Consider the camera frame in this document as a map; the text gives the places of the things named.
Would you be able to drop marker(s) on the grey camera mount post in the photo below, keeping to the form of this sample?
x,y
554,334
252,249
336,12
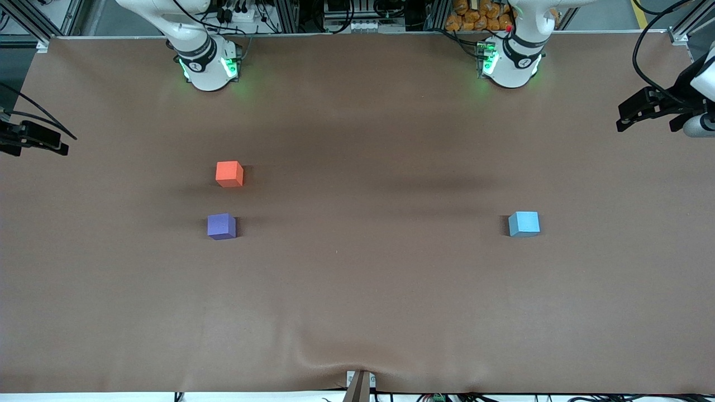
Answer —
x,y
359,386

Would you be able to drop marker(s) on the green plug connector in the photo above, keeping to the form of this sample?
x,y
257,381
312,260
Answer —
x,y
438,398

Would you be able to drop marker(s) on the purple cube block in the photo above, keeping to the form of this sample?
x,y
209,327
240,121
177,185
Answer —
x,y
221,226

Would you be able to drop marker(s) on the white power strip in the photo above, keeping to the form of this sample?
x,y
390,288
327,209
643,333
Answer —
x,y
241,15

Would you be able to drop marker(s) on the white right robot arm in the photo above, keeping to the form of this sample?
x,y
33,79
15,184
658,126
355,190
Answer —
x,y
202,61

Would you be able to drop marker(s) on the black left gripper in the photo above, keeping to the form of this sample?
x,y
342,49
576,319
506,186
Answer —
x,y
673,98

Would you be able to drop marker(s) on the brown table mat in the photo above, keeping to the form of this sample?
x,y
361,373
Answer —
x,y
357,279

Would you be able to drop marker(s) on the orange cube block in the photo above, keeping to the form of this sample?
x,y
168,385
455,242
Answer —
x,y
228,173

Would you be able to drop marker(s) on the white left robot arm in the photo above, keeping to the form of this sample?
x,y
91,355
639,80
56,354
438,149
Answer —
x,y
516,61

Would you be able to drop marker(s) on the white terminal block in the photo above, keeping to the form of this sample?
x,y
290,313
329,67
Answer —
x,y
368,25

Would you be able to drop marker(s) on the light blue cube block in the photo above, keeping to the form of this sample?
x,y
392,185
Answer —
x,y
523,224

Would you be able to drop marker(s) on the orange snack bag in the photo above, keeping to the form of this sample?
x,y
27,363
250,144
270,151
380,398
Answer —
x,y
475,15

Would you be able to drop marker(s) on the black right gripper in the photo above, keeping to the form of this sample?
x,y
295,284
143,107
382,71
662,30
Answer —
x,y
11,135

